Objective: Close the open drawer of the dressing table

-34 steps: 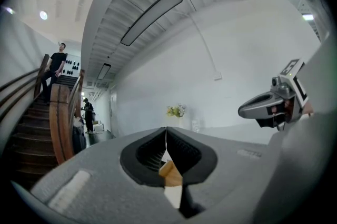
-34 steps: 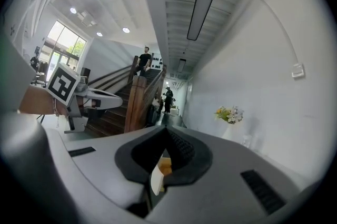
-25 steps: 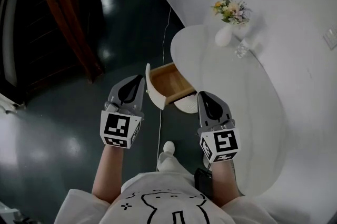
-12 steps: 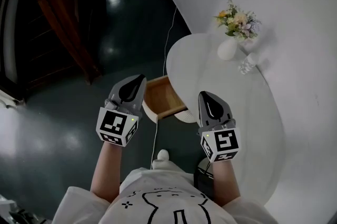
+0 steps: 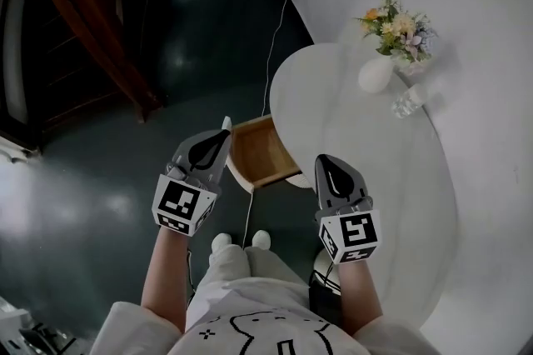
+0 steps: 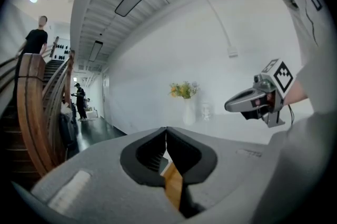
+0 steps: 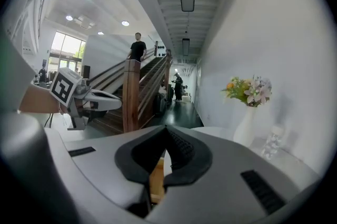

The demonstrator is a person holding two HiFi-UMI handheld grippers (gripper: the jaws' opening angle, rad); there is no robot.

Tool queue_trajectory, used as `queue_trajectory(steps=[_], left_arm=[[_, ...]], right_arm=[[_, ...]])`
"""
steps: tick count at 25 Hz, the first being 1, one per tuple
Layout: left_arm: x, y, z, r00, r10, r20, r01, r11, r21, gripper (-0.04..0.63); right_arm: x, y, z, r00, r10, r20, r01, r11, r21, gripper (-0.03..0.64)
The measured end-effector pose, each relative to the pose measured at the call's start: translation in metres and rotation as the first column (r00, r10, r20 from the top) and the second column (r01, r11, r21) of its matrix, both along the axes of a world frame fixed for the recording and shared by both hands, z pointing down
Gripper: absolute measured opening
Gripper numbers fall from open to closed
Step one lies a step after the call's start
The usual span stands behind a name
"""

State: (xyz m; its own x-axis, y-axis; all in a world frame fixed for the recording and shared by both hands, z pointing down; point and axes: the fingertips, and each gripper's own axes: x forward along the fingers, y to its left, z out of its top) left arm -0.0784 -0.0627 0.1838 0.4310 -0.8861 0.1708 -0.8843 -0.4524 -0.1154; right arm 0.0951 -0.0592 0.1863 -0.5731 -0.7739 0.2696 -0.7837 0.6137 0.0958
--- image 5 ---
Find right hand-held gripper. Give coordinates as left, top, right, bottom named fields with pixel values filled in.
left=314, top=154, right=382, bottom=265

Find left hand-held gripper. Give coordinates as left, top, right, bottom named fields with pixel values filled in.
left=152, top=129, right=232, bottom=238

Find white oval table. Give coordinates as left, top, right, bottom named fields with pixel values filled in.
left=269, top=42, right=459, bottom=340

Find large white wooden drawer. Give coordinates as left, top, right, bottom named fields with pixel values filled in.
left=222, top=114, right=303, bottom=193

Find person's right forearm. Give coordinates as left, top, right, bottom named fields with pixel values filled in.
left=335, top=259, right=384, bottom=336

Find person's left forearm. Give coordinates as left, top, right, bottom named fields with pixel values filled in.
left=140, top=226, right=192, bottom=333

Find person's left white shoe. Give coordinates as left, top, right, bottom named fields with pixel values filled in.
left=211, top=232, right=232, bottom=253

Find person's white shoe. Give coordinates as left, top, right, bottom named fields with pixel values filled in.
left=211, top=232, right=232, bottom=253
left=252, top=229, right=271, bottom=250

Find person's right white shoe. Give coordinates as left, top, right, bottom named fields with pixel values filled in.
left=252, top=229, right=271, bottom=250

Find clear glass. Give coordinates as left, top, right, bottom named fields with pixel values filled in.
left=390, top=85, right=426, bottom=120

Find person's light grey trousers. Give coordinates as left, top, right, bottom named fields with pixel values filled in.
left=185, top=244, right=311, bottom=329

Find black waist pack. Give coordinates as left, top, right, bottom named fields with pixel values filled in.
left=308, top=273, right=345, bottom=329

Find person's white printed t-shirt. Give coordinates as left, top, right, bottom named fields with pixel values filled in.
left=89, top=276, right=421, bottom=355

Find pastel flower bouquet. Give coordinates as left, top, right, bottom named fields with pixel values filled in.
left=353, top=0, right=438, bottom=75

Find black metal stand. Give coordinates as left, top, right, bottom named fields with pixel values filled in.
left=0, top=294, right=80, bottom=355

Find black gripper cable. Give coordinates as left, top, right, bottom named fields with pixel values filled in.
left=186, top=248, right=197, bottom=304

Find white floor cable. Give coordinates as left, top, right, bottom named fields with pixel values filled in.
left=241, top=0, right=290, bottom=249

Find white metal frame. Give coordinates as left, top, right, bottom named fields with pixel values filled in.
left=0, top=136, right=42, bottom=165

